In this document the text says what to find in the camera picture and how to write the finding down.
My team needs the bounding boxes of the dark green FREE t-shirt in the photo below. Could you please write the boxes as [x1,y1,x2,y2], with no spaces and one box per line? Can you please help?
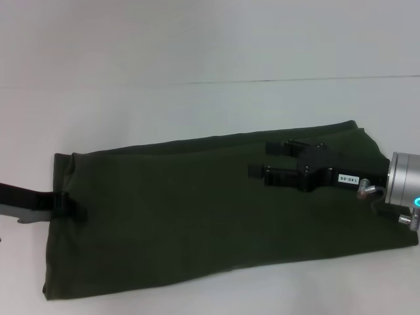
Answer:
[42,119,420,300]

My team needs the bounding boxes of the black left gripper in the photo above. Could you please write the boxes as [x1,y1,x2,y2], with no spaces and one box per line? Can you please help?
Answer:
[0,182,89,227]

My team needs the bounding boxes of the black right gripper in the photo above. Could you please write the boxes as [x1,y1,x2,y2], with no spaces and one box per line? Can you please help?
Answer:
[248,140,391,194]

